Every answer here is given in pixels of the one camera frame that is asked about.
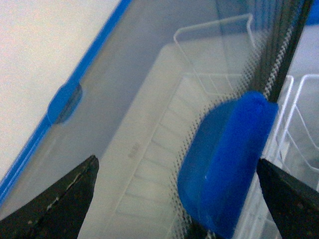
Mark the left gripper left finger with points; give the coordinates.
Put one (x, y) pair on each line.
(59, 211)

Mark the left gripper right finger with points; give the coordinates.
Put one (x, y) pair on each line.
(293, 205)

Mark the blue lid handle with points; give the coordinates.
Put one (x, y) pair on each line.
(64, 102)
(219, 166)

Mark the white wire freezer basket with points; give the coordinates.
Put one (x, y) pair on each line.
(202, 67)

